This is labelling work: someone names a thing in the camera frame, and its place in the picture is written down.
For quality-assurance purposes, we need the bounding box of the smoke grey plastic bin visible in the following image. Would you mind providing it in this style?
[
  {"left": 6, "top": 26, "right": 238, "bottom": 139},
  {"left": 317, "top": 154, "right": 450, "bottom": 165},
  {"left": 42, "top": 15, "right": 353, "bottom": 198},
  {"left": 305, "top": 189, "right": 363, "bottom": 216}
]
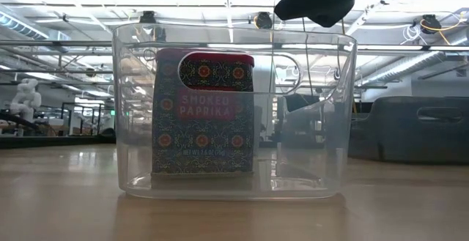
[{"left": 347, "top": 94, "right": 469, "bottom": 165}]

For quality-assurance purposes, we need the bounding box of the clear plastic bin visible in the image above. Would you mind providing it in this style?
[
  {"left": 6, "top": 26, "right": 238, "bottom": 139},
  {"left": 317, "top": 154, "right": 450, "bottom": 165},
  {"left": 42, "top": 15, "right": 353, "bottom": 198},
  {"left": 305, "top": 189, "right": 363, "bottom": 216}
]
[{"left": 111, "top": 23, "right": 358, "bottom": 201}]

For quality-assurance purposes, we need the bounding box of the silver ventilation duct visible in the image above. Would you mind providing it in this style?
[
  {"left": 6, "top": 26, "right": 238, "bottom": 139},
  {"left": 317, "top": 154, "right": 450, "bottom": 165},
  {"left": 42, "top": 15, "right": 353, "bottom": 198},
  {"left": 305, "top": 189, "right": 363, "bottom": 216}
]
[{"left": 357, "top": 48, "right": 469, "bottom": 88}]

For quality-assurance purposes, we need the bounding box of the red lid smoked paprika tin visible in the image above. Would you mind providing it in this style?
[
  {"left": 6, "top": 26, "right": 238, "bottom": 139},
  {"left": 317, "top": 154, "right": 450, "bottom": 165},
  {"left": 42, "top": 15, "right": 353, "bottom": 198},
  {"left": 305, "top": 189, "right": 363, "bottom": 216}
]
[{"left": 151, "top": 48, "right": 256, "bottom": 178}]

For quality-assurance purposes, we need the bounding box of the black ceiling device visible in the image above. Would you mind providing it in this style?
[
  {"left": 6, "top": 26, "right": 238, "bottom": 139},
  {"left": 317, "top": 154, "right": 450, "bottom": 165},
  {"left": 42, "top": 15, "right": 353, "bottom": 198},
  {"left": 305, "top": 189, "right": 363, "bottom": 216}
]
[
  {"left": 139, "top": 10, "right": 158, "bottom": 25},
  {"left": 420, "top": 13, "right": 443, "bottom": 35},
  {"left": 254, "top": 11, "right": 274, "bottom": 30}
]

